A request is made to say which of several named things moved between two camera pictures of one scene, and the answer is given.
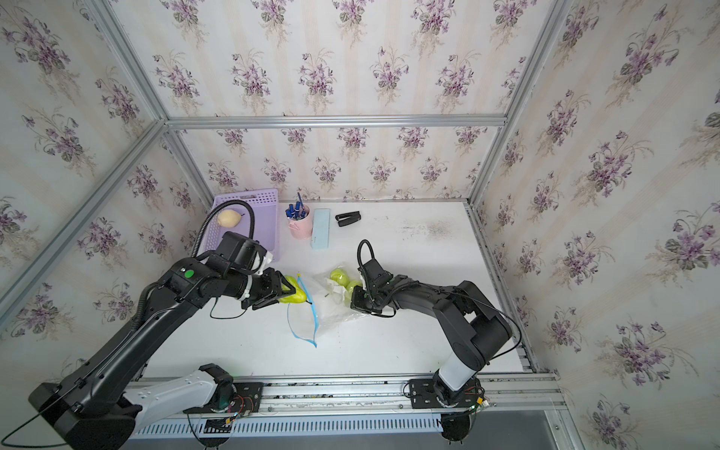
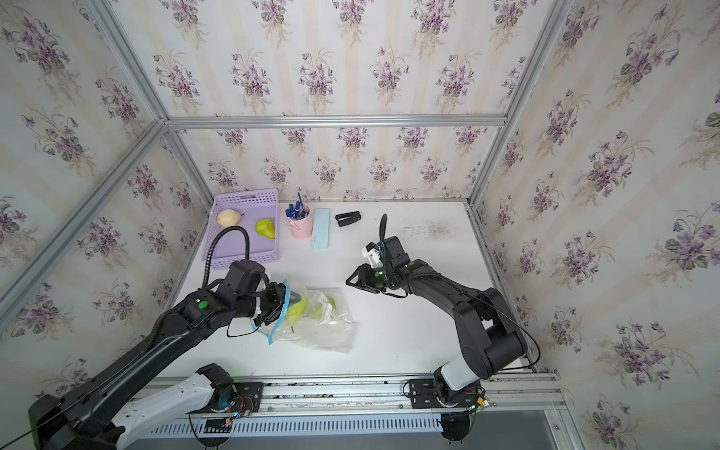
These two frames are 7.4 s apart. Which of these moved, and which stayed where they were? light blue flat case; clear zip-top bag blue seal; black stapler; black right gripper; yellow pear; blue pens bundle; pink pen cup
Moved: clear zip-top bag blue seal; black right gripper
Stayed: light blue flat case; pink pen cup; yellow pear; blue pens bundle; black stapler
